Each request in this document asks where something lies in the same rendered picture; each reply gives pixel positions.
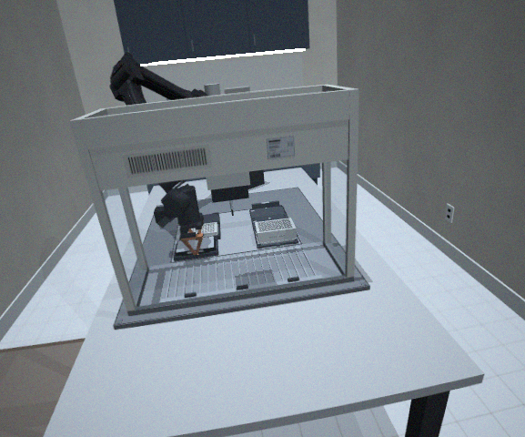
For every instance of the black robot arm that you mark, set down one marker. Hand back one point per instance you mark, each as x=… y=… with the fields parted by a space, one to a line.
x=126 y=83

